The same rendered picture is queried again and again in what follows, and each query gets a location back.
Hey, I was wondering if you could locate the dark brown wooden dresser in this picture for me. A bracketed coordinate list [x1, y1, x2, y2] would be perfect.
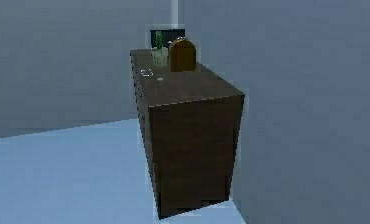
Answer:
[129, 48, 246, 220]

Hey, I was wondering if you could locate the brown arched wooden clock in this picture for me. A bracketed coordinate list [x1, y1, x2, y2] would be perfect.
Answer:
[168, 37, 198, 73]

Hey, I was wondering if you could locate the green cactus in pale pot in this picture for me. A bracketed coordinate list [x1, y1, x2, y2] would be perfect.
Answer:
[150, 30, 170, 68]

